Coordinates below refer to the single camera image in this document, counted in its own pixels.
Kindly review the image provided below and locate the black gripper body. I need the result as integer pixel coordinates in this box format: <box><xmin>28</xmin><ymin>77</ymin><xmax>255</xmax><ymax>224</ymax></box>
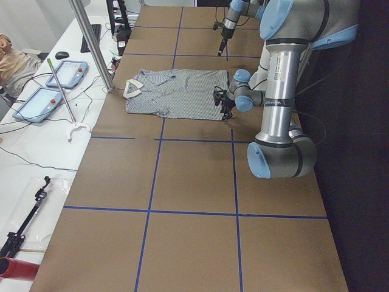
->
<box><xmin>213</xmin><ymin>86</ymin><xmax>235</xmax><ymax>114</ymax></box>
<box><xmin>213</xmin><ymin>18</ymin><xmax>237</xmax><ymax>40</ymax></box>

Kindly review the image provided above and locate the blue white striped polo shirt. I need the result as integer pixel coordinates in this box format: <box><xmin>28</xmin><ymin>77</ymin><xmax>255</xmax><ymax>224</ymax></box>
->
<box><xmin>123</xmin><ymin>69</ymin><xmax>227</xmax><ymax>121</ymax></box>

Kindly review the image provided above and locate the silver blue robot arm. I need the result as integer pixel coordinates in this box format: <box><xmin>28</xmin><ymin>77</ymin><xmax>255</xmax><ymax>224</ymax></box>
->
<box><xmin>213</xmin><ymin>0</ymin><xmax>269</xmax><ymax>57</ymax></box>
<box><xmin>213</xmin><ymin>1</ymin><xmax>360</xmax><ymax>179</ymax></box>

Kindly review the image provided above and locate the black box with label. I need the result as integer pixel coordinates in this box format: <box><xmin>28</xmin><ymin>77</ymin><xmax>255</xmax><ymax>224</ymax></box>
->
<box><xmin>112</xmin><ymin>25</ymin><xmax>132</xmax><ymax>56</ymax></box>

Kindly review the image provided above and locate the brown paper table cover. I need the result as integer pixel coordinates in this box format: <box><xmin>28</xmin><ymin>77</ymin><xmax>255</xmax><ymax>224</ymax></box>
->
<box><xmin>32</xmin><ymin>5</ymin><xmax>347</xmax><ymax>291</ymax></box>

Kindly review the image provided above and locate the black keyboard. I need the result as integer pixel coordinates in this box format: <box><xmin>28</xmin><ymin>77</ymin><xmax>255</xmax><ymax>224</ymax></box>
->
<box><xmin>80</xmin><ymin>24</ymin><xmax>102</xmax><ymax>53</ymax></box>

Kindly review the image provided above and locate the silver reacher grabber tool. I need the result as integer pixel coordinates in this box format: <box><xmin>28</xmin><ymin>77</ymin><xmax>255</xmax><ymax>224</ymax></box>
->
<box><xmin>46</xmin><ymin>58</ymin><xmax>92</xmax><ymax>143</ymax></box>

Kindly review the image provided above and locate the far blue teach pendant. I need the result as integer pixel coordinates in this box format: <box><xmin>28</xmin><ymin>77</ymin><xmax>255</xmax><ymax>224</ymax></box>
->
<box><xmin>55</xmin><ymin>60</ymin><xmax>88</xmax><ymax>89</ymax></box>

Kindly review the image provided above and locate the blue teach pendant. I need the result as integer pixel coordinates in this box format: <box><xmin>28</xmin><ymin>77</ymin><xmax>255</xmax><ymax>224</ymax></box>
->
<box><xmin>12</xmin><ymin>87</ymin><xmax>63</xmax><ymax>123</ymax></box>
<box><xmin>55</xmin><ymin>60</ymin><xmax>88</xmax><ymax>89</ymax></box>

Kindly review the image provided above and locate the black computer mouse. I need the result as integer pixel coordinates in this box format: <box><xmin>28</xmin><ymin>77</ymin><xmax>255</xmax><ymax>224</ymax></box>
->
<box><xmin>55</xmin><ymin>51</ymin><xmax>69</xmax><ymax>60</ymax></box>

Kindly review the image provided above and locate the near blue teach pendant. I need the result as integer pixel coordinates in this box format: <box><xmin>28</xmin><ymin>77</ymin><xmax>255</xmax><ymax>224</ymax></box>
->
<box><xmin>12</xmin><ymin>87</ymin><xmax>63</xmax><ymax>123</ymax></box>

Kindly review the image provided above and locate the person in beige top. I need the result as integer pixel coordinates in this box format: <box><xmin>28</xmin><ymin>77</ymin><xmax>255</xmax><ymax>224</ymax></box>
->
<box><xmin>0</xmin><ymin>34</ymin><xmax>43</xmax><ymax>99</ymax></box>

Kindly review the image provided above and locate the black long clamp tool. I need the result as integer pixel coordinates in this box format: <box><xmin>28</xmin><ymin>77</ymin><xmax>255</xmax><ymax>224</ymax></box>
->
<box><xmin>1</xmin><ymin>176</ymin><xmax>51</xmax><ymax>258</ymax></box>

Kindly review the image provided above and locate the red cylinder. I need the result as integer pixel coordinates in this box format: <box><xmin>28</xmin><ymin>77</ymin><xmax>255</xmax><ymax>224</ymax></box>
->
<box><xmin>1</xmin><ymin>257</ymin><xmax>40</xmax><ymax>281</ymax></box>

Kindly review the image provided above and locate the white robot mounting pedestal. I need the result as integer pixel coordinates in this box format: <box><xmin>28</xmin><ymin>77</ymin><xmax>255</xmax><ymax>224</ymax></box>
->
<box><xmin>249</xmin><ymin>43</ymin><xmax>270</xmax><ymax>91</ymax></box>

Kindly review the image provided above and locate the aluminium frame post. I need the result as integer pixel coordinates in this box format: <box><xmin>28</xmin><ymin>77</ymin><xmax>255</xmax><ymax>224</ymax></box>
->
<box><xmin>69</xmin><ymin>0</ymin><xmax>114</xmax><ymax>92</ymax></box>

